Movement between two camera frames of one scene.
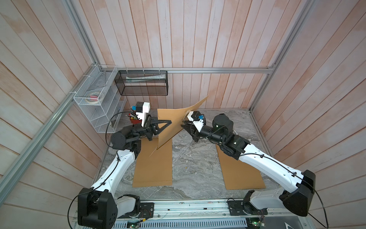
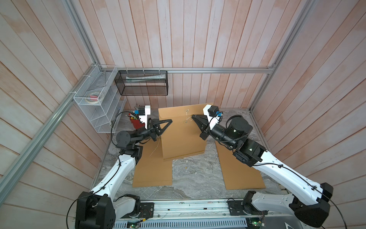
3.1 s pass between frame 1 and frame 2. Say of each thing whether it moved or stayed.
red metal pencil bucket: stayed
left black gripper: stayed
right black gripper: moved
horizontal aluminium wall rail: stayed
